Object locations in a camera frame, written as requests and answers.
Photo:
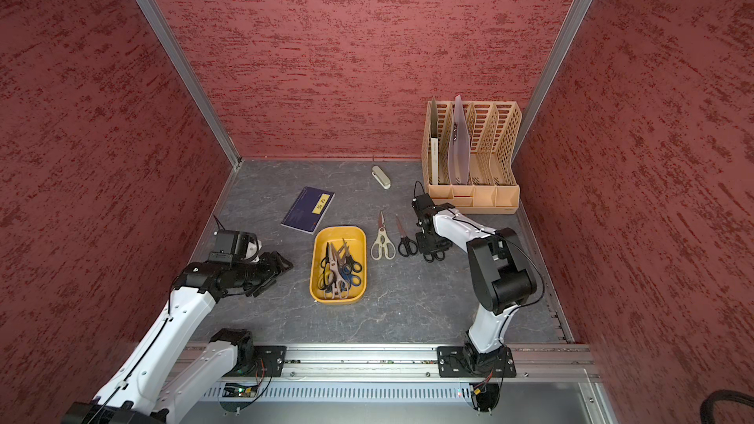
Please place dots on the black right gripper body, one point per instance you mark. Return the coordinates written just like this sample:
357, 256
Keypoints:
431, 239

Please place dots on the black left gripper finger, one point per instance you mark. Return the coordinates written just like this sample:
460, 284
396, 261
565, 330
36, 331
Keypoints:
275, 262
258, 283

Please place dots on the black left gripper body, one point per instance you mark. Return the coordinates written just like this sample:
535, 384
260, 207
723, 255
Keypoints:
251, 276

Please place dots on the black handled scissors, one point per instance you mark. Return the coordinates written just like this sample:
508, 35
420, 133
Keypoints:
435, 254
407, 246

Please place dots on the cream handled kitchen scissors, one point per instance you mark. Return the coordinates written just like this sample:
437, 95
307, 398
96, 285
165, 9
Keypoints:
382, 246

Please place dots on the yellow and black scissors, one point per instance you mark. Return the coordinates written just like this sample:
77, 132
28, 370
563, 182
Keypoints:
326, 277

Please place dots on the pink handled scissors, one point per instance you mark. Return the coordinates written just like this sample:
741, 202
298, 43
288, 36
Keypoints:
340, 288

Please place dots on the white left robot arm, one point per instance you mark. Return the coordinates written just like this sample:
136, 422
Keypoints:
142, 391

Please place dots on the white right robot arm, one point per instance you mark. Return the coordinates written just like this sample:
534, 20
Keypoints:
504, 278

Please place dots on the yellow plastic storage box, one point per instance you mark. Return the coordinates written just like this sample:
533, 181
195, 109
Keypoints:
355, 237

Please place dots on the dark blue book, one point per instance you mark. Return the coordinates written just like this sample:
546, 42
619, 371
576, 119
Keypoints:
308, 210

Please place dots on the beige stapler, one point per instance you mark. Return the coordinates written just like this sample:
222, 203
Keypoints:
382, 178

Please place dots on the grey folder in organizer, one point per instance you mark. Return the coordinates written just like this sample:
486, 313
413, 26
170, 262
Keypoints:
459, 146

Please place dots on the white book in organizer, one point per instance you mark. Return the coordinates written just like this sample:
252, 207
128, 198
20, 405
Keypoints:
434, 142

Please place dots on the beige plastic file organizer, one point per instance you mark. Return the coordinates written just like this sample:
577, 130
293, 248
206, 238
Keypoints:
493, 129

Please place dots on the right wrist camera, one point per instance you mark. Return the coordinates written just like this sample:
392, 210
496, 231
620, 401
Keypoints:
425, 209

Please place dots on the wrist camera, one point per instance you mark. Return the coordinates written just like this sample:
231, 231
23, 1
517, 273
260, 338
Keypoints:
232, 247
425, 209

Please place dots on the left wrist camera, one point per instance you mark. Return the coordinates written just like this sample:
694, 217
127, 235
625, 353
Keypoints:
232, 247

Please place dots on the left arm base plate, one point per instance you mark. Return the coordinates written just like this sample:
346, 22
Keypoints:
256, 361

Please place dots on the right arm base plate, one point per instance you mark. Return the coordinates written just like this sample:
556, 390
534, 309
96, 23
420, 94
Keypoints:
467, 362

